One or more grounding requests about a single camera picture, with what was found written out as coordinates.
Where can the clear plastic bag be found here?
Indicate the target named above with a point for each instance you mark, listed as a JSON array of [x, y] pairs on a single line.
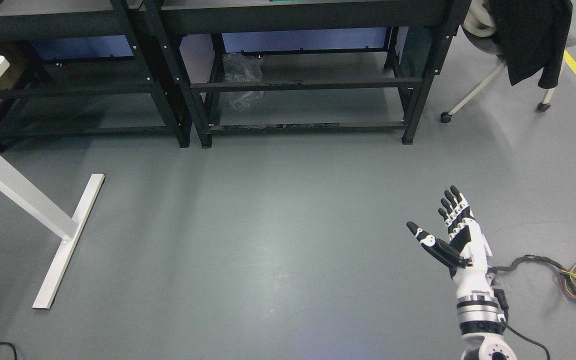
[[240, 68]]

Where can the black metal shelf right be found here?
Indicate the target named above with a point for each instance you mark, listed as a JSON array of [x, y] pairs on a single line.
[[313, 51]]

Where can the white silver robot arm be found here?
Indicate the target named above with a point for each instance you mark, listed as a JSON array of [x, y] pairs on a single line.
[[481, 320]]

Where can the black metal shelf left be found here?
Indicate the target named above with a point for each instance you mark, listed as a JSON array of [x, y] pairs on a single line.
[[84, 68]]

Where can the black jacket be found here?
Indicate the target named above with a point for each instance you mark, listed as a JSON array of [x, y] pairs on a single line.
[[533, 36]]

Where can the black metal shelf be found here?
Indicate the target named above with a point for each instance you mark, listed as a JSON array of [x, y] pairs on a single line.
[[313, 51], [84, 68]]

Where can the white table with legs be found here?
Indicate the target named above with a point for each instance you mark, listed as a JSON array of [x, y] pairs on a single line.
[[26, 195]]

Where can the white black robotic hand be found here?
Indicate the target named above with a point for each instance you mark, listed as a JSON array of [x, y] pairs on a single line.
[[466, 253]]

